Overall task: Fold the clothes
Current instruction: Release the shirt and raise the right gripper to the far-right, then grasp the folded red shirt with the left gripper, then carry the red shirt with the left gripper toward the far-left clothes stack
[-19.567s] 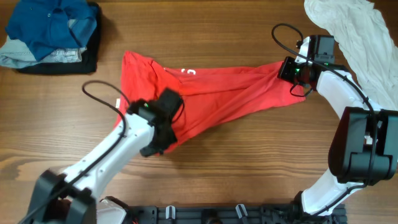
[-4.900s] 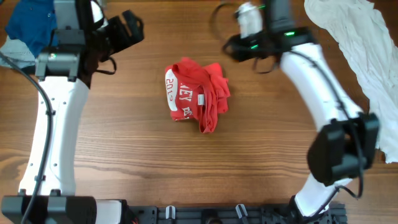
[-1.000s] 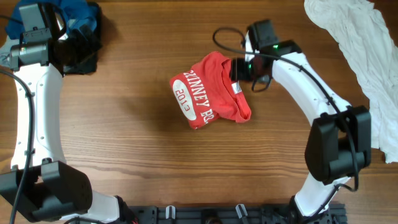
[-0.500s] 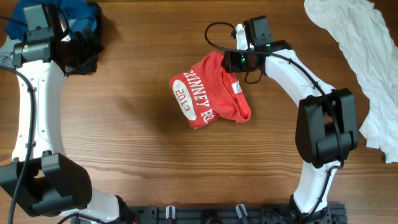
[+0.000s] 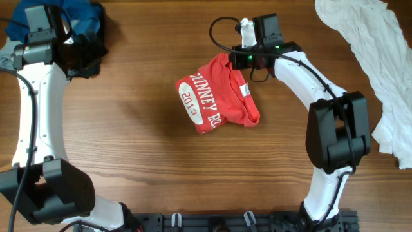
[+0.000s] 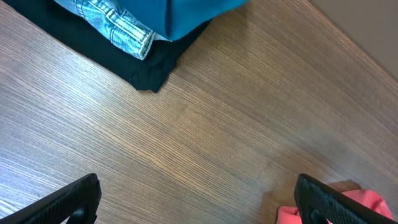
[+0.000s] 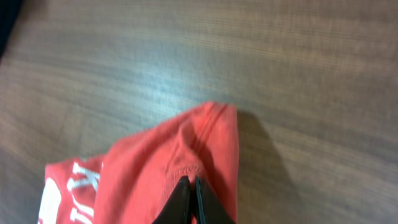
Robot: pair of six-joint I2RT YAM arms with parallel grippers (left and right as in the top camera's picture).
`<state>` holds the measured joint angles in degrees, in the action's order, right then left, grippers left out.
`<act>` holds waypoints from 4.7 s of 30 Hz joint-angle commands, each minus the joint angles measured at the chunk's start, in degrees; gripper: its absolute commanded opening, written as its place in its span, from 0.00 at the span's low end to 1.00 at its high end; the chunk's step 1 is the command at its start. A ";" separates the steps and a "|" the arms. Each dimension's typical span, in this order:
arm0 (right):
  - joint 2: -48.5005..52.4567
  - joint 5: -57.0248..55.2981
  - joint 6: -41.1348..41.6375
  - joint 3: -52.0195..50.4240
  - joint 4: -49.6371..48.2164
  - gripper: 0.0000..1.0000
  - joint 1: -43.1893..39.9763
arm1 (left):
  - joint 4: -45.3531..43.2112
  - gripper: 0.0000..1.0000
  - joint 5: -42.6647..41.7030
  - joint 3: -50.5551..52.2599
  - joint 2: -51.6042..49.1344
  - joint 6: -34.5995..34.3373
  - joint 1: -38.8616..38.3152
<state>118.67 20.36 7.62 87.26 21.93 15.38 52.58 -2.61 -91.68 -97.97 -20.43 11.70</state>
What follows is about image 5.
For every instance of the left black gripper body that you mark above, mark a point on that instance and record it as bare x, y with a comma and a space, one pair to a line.
80, 50

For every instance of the grey folded garment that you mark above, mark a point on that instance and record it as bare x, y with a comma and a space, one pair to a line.
7, 52

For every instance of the red soccer t-shirt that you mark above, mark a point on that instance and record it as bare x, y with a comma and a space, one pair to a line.
217, 94

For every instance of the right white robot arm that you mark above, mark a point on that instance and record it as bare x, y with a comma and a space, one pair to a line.
337, 134

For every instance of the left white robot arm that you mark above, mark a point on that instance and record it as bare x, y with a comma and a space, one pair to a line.
42, 185

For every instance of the white crumpled cloth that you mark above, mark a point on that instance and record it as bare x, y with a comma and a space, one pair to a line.
377, 41

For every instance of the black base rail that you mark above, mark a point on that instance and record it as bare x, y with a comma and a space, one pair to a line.
288, 221

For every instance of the blue polo shirt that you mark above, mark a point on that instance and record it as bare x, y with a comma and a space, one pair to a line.
83, 16

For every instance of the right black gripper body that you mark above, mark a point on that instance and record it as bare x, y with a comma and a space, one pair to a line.
244, 60

